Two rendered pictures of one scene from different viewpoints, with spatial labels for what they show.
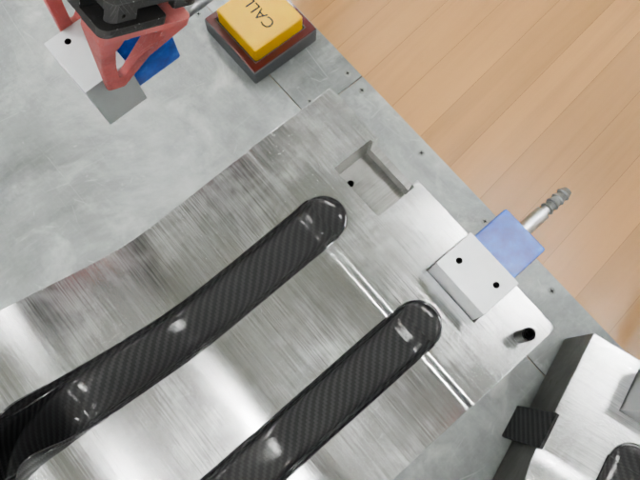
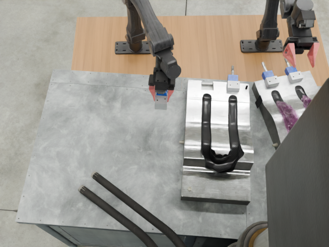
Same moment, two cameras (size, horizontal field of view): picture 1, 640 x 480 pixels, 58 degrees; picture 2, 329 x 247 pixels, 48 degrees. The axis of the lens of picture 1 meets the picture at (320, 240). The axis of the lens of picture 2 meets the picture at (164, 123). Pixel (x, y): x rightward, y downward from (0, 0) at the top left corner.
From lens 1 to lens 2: 1.17 m
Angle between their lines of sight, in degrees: 17
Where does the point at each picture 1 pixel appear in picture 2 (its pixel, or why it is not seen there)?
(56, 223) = (162, 140)
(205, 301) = (203, 121)
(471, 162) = (212, 75)
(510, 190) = (222, 74)
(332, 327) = (223, 108)
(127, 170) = (163, 123)
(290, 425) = (231, 125)
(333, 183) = (202, 91)
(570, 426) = (263, 95)
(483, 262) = (233, 82)
